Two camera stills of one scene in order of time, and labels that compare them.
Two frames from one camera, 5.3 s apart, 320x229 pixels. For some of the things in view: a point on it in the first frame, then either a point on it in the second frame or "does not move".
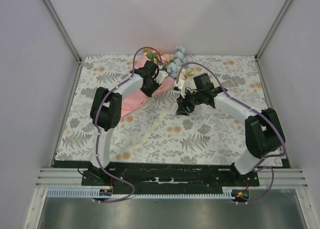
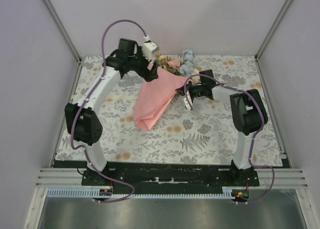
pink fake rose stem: x=165 y=58 → x=173 y=65
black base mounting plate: x=166 y=177 does not move
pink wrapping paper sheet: x=140 y=97 → x=156 y=97
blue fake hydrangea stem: x=179 y=59 → x=191 y=63
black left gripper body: x=152 y=87 → x=138 y=64
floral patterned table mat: x=151 y=132 does not move
